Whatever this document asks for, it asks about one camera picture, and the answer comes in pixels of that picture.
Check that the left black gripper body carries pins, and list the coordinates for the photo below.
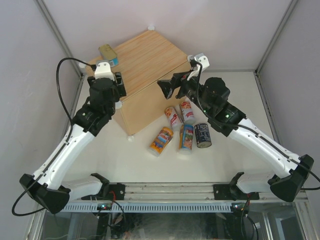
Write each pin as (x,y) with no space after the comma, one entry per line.
(116,95)

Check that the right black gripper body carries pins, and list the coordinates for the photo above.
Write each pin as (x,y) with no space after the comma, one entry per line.
(188,88)

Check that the gold rectangular tin can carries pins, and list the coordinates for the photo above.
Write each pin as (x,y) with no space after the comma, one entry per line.
(108,54)

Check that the dark navy cylindrical can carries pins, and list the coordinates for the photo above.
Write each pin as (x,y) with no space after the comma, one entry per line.
(202,135)

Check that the orange yellow cylindrical can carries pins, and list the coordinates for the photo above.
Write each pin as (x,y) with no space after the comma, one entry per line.
(161,141)

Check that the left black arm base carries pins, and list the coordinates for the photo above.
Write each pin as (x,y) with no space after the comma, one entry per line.
(110,192)

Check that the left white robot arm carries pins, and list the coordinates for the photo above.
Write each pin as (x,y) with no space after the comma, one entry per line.
(46,185)

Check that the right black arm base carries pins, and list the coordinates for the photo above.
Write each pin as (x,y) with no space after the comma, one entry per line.
(226,192)

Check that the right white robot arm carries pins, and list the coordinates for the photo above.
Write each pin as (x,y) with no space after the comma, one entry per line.
(289,170)

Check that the wooden cube counter box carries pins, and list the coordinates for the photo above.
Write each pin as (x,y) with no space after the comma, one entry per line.
(142,61)

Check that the right red white can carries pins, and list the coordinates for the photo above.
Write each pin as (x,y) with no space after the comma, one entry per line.
(187,113)

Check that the red white can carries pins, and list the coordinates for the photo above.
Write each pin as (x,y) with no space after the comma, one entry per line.
(187,113)
(173,118)

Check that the left red white can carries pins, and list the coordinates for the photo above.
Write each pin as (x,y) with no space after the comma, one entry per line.
(173,118)

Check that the blue vegetable cylindrical can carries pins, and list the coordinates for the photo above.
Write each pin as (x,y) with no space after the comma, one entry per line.
(186,134)

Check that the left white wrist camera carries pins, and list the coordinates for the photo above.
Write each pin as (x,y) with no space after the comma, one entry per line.
(103,71)

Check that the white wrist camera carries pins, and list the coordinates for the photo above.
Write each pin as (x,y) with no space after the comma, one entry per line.
(103,71)
(198,63)

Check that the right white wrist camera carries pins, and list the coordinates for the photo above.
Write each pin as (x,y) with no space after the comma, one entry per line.
(198,63)

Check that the aluminium rail frame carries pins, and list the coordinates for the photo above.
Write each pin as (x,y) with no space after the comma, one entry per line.
(152,192)

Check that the blue slotted cable duct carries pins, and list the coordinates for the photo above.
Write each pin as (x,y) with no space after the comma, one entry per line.
(146,207)

